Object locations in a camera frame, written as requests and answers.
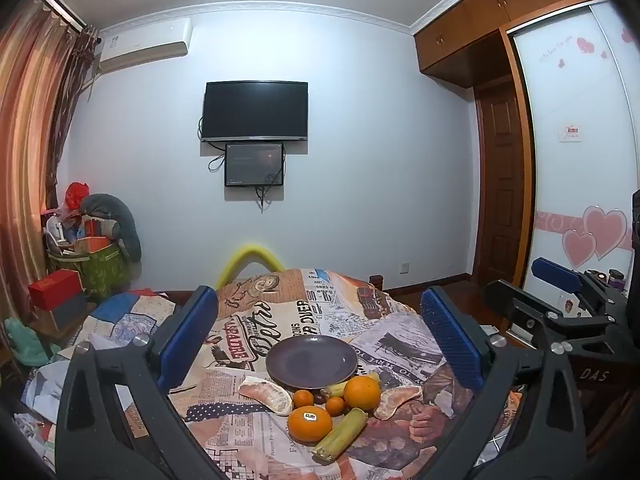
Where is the orange box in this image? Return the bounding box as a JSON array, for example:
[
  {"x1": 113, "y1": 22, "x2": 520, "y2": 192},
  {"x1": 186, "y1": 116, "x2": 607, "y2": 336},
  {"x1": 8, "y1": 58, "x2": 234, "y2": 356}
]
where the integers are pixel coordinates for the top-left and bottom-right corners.
[{"x1": 74, "y1": 236, "x2": 112, "y2": 256}]

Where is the green storage bag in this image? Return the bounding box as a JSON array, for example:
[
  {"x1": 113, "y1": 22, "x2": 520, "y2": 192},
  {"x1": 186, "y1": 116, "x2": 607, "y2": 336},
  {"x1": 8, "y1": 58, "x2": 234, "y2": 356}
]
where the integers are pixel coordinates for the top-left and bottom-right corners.
[{"x1": 47, "y1": 240, "x2": 129, "y2": 302}]

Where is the small corn piece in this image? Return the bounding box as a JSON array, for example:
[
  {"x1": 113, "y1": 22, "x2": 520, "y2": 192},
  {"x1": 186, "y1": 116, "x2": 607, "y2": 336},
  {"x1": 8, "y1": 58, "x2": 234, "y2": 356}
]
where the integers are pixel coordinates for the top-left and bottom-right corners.
[{"x1": 320, "y1": 371, "x2": 382, "y2": 400}]

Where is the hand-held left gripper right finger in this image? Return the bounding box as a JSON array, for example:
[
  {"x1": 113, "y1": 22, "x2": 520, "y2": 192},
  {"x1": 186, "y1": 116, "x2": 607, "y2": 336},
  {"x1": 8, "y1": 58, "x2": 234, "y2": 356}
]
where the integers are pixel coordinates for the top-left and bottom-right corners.
[{"x1": 420, "y1": 286, "x2": 587, "y2": 480}]

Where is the white air conditioner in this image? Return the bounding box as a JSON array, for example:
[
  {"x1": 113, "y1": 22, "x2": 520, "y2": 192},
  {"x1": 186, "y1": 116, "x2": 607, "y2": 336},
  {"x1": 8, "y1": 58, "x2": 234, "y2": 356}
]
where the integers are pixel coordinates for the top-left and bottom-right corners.
[{"x1": 95, "y1": 17, "x2": 194, "y2": 75}]

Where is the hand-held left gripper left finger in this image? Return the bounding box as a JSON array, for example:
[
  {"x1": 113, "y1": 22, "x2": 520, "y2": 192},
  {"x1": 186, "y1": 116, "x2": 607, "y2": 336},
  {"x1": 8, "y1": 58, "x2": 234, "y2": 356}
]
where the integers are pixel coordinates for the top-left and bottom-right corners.
[{"x1": 56, "y1": 285, "x2": 221, "y2": 480}]

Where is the grey box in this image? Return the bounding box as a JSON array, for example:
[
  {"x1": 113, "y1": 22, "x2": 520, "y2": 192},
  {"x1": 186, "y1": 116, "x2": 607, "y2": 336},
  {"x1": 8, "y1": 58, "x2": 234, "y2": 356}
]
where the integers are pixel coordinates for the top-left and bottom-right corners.
[{"x1": 37, "y1": 291, "x2": 89, "y2": 330}]

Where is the striped brown curtain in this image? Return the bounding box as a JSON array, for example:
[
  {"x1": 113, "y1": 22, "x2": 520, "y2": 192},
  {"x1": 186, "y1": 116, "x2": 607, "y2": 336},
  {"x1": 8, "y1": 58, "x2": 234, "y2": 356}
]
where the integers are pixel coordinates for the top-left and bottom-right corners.
[{"x1": 0, "y1": 0, "x2": 97, "y2": 323}]

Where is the pomelo segment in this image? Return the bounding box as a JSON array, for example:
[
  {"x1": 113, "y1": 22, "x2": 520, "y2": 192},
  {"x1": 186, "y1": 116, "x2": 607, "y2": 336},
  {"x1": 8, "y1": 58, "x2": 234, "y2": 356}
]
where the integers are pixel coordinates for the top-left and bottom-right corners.
[
  {"x1": 374, "y1": 386, "x2": 425, "y2": 421},
  {"x1": 238, "y1": 376, "x2": 294, "y2": 417}
]

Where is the small wall monitor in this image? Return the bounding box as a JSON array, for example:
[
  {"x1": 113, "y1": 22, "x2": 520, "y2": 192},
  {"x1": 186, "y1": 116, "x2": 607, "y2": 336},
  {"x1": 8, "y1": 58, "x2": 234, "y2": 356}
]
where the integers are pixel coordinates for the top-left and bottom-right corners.
[{"x1": 224, "y1": 142, "x2": 286, "y2": 188}]

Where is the white heart print wardrobe door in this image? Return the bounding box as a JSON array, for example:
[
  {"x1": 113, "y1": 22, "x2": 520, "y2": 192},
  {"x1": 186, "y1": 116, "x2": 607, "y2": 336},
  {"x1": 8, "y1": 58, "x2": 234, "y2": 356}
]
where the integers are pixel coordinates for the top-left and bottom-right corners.
[{"x1": 509, "y1": 0, "x2": 640, "y2": 303}]

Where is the dark purple plate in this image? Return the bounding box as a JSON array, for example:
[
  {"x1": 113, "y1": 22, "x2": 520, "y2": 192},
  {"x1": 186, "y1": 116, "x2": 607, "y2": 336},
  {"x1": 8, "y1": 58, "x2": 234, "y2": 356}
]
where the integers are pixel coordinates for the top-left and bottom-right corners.
[{"x1": 265, "y1": 336, "x2": 359, "y2": 391}]

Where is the dark wooden bed frame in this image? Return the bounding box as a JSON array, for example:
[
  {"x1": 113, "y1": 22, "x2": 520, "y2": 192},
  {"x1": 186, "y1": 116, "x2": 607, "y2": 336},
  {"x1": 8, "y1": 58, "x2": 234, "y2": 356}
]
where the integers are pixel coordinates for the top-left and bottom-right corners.
[{"x1": 150, "y1": 273, "x2": 386, "y2": 311}]

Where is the red box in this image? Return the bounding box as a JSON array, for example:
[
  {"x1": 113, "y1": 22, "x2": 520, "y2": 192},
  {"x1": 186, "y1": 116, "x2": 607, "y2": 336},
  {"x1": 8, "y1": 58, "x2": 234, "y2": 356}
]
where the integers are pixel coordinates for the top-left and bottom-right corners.
[{"x1": 28, "y1": 269, "x2": 84, "y2": 311}]

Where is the large plain orange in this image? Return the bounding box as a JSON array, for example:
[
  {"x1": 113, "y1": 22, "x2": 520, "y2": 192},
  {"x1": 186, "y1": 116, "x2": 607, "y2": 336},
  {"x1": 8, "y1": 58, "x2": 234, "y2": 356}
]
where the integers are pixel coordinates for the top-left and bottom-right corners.
[{"x1": 343, "y1": 375, "x2": 382, "y2": 411}]

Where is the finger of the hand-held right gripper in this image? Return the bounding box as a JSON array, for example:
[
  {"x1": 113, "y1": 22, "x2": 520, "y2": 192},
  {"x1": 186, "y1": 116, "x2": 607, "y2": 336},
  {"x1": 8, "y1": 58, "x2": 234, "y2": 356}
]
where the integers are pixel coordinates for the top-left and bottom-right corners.
[
  {"x1": 531, "y1": 257, "x2": 628, "y2": 318},
  {"x1": 484, "y1": 280, "x2": 638, "y2": 357}
]

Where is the newspaper print blanket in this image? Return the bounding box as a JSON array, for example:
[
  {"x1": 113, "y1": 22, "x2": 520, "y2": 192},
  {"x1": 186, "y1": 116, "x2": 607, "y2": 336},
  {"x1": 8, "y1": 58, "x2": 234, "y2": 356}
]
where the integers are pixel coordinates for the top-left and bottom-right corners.
[{"x1": 20, "y1": 267, "x2": 531, "y2": 480}]

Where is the black wall television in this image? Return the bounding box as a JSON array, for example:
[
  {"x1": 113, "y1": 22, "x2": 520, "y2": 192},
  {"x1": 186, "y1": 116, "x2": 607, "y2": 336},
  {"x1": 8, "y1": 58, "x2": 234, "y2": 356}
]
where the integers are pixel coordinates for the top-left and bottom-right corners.
[{"x1": 201, "y1": 80, "x2": 309, "y2": 142}]

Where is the brown wooden door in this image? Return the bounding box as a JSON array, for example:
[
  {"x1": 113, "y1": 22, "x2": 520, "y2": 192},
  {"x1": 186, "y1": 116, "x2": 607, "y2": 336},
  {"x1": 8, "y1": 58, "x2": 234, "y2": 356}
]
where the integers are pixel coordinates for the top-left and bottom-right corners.
[{"x1": 472, "y1": 80, "x2": 532, "y2": 287}]

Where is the wooden overhead cabinet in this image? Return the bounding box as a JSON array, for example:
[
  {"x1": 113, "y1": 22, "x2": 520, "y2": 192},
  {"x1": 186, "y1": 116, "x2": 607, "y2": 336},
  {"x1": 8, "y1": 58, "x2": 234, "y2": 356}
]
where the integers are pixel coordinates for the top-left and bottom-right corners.
[{"x1": 414, "y1": 0, "x2": 606, "y2": 89}]

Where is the large corn piece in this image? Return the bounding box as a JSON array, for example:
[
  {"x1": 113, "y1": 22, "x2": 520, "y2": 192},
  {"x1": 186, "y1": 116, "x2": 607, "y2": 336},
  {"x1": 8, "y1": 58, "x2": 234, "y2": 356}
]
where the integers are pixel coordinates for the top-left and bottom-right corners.
[{"x1": 311, "y1": 407, "x2": 369, "y2": 463}]

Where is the large orange with sticker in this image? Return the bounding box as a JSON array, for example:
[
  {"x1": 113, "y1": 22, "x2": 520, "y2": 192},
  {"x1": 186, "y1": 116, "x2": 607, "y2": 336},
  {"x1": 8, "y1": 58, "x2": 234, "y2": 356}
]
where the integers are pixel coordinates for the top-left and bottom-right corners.
[{"x1": 287, "y1": 405, "x2": 334, "y2": 443}]

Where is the white cloth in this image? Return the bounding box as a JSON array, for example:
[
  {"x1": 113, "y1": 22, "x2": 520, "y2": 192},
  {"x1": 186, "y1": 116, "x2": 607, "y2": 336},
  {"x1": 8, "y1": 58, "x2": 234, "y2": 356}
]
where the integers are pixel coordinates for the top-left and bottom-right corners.
[{"x1": 20, "y1": 352, "x2": 77, "y2": 413}]

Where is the red plastic bag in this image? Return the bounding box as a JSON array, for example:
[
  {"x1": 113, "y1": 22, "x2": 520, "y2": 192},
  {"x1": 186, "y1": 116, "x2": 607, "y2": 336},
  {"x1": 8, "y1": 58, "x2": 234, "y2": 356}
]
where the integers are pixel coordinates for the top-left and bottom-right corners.
[{"x1": 63, "y1": 182, "x2": 91, "y2": 210}]

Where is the teal plastic item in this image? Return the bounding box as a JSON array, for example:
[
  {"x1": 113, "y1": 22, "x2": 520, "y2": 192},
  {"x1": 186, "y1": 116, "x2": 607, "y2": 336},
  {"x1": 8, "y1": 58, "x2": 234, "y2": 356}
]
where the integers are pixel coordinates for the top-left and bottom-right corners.
[{"x1": 4, "y1": 317, "x2": 52, "y2": 367}]

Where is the blue patchwork quilt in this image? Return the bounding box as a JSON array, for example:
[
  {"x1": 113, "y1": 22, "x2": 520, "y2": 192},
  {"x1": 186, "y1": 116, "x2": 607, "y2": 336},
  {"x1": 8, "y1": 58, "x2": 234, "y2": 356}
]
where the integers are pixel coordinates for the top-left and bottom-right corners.
[{"x1": 89, "y1": 290, "x2": 177, "y2": 357}]

